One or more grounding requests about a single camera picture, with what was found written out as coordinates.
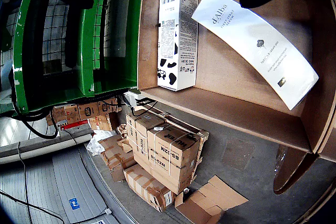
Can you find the cow print hand cream box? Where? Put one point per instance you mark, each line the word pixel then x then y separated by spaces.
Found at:
pixel 183 51

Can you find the white serum box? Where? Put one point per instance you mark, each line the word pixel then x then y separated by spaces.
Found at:
pixel 262 51

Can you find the two compartment cardboard box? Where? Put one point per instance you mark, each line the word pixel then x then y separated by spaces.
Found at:
pixel 236 77

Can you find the flat cardboard sheet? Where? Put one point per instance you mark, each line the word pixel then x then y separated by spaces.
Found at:
pixel 210 203

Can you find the green metal shelf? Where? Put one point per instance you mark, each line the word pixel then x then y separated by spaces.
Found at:
pixel 86 51

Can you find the brown printed cartons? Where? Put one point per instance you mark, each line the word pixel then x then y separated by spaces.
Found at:
pixel 86 111

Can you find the red white bar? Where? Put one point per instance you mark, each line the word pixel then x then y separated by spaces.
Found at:
pixel 74 125

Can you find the white plastic wrap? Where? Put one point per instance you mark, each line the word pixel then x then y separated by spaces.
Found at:
pixel 95 142

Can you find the crumpled brown cartons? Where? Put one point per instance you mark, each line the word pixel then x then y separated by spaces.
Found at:
pixel 115 153

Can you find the brown carton BS print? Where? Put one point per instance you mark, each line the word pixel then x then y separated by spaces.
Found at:
pixel 170 155

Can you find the blue square sign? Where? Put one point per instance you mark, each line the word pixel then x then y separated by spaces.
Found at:
pixel 74 203

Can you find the taped brown carton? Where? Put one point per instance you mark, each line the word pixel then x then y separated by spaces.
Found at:
pixel 147 187

